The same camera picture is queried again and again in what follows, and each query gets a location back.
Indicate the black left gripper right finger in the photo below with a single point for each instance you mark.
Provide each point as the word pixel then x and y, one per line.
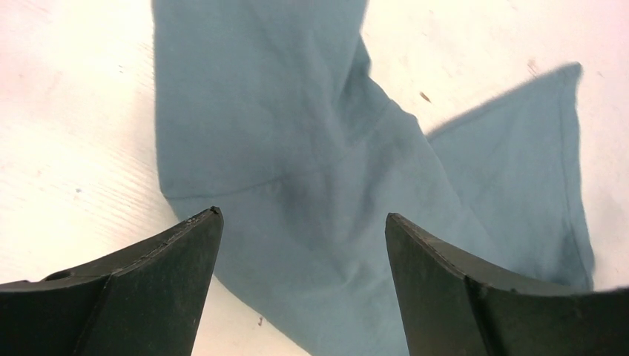
pixel 455 303

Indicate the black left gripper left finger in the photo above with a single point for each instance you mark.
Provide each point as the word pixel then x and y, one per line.
pixel 145 299

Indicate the teal blue t-shirt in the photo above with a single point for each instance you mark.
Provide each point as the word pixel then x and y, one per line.
pixel 266 109

